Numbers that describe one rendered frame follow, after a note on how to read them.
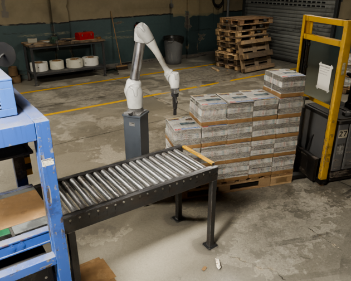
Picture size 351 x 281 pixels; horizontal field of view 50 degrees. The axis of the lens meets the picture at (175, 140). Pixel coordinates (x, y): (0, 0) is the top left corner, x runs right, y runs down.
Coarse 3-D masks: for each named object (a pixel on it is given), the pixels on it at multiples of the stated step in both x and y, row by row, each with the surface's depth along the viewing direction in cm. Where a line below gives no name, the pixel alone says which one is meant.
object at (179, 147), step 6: (162, 150) 337; (168, 150) 337; (180, 150) 345; (138, 156) 325; (144, 156) 325; (120, 162) 314; (126, 162) 315; (96, 168) 304; (102, 168) 304; (114, 168) 310; (78, 174) 295; (84, 174) 295; (90, 174) 298; (60, 180) 286; (66, 180) 288; (96, 180) 304; (36, 186) 278; (66, 192) 292; (42, 198) 282
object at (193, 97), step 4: (192, 96) 400; (196, 96) 400; (200, 96) 401; (204, 96) 401; (208, 96) 401; (212, 96) 402; (216, 96) 402; (192, 100) 400; (192, 104) 402; (192, 108) 401; (192, 112) 402
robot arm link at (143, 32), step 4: (140, 24) 342; (144, 24) 344; (136, 28) 345; (140, 28) 342; (144, 28) 342; (148, 28) 345; (136, 32) 353; (140, 32) 344; (144, 32) 343; (148, 32) 344; (140, 36) 347; (144, 36) 345; (148, 36) 345; (152, 36) 348; (144, 40) 347; (148, 40) 347
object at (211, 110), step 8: (200, 104) 378; (208, 104) 375; (216, 104) 377; (224, 104) 379; (200, 112) 379; (208, 112) 379; (216, 112) 381; (224, 112) 383; (200, 120) 381; (208, 120) 382; (216, 120) 385
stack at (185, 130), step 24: (168, 120) 400; (192, 120) 400; (264, 120) 400; (168, 144) 406; (192, 144) 386; (240, 144) 402; (264, 144) 412; (240, 168) 414; (264, 168) 424; (216, 192) 418
